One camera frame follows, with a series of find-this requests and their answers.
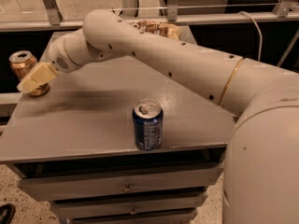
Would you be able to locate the brown chip bag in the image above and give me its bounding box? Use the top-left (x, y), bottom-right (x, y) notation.
top-left (130, 21), bottom-right (181, 40)

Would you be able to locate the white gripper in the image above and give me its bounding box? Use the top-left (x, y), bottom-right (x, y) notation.
top-left (17, 36), bottom-right (80, 93)

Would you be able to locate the metal railing frame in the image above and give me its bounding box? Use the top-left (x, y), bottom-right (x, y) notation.
top-left (0, 0), bottom-right (299, 32)

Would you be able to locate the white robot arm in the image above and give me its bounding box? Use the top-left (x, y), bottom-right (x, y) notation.
top-left (18, 9), bottom-right (299, 224)

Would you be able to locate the white cable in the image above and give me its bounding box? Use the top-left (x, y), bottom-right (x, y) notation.
top-left (237, 11), bottom-right (263, 63)

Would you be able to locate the blue soda can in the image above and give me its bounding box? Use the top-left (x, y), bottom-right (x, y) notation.
top-left (132, 99), bottom-right (164, 151)

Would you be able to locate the black shoe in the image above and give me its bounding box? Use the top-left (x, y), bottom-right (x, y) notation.
top-left (0, 203), bottom-right (16, 224)

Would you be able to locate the orange soda can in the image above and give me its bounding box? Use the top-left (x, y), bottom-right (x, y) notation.
top-left (8, 50), bottom-right (50, 97)

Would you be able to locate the grey drawer cabinet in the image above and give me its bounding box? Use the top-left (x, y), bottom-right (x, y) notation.
top-left (0, 57), bottom-right (234, 224)

